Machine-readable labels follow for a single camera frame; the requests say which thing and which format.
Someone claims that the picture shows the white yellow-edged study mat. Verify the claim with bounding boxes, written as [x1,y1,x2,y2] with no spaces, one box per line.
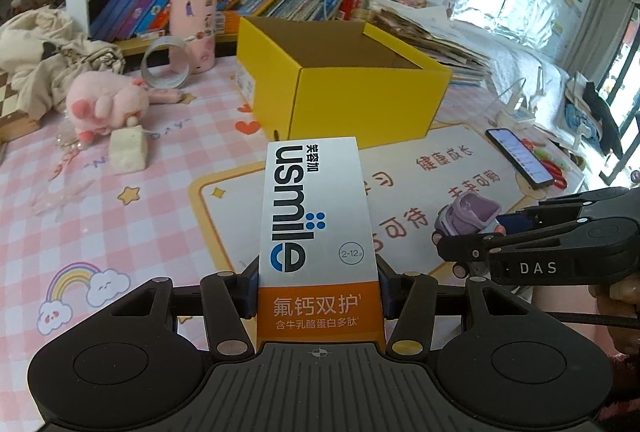
[189,122,586,283]

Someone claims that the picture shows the pink cylindrical can with stickers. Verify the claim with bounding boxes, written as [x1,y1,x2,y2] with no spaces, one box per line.
[169,0,219,75]

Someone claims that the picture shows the yellow cardboard box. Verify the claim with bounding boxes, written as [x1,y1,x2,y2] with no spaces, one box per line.
[235,16,453,149]

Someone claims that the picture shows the pink plush toy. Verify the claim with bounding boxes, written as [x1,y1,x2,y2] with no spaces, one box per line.
[66,71,151,143]

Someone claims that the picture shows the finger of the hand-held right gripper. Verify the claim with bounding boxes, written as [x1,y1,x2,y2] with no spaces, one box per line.
[499,188,640,237]
[434,218,588,265]

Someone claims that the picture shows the white and orange toothpaste box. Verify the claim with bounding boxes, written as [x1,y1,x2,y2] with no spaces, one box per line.
[255,137,388,353]

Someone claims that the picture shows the person's right hand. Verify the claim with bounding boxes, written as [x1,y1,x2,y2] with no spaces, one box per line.
[591,276,640,355]

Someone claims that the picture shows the white plastic stand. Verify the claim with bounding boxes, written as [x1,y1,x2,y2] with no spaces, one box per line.
[487,67,546,133]

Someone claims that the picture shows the pink checked desktop mat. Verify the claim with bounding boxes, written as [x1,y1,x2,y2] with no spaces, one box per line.
[0,37,591,363]

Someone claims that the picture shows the clear tape roll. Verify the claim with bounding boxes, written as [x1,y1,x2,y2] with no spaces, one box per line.
[141,36,192,89]

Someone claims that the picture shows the red scissors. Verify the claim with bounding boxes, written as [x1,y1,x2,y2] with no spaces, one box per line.
[530,147,571,190]

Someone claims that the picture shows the black cable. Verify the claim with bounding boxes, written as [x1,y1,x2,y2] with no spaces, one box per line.
[530,309,640,329]

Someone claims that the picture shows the cream wedge block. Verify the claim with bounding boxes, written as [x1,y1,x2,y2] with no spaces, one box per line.
[110,126,150,174]

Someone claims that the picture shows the wooden chessboard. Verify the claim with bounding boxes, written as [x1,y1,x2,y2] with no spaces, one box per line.
[0,69,42,144]

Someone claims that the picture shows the black cloth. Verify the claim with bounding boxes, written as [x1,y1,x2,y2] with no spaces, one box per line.
[582,82,626,153]

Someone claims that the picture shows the stack of papers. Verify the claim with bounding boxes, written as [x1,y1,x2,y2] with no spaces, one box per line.
[372,0,493,88]

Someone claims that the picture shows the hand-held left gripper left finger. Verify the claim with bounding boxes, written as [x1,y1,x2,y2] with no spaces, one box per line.
[107,271,258,359]

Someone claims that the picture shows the clear plastic wrap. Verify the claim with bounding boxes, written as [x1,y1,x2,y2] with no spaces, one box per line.
[30,162,101,223]

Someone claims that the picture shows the beige cloth bag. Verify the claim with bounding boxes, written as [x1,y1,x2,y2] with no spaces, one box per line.
[0,7,126,118]

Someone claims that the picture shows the black smartphone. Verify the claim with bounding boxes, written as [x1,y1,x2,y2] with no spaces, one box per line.
[485,128,556,190]

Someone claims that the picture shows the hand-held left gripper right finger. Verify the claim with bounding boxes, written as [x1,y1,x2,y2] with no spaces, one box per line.
[377,257,533,359]

